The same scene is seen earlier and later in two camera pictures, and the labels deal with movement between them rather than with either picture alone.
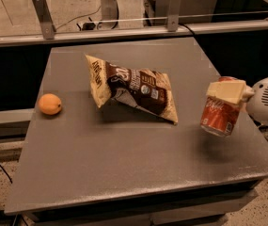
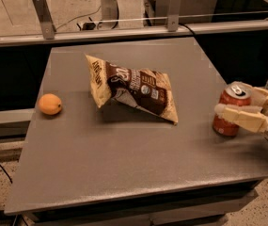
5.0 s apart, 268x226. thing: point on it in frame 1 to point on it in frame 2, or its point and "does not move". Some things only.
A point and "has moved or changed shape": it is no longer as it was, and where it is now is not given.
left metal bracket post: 43,11 does not move
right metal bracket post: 174,8 does not move
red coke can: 219,117 has moved or changed shape
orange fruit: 50,104 does not move
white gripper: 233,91 to 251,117
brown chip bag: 149,90 does not move
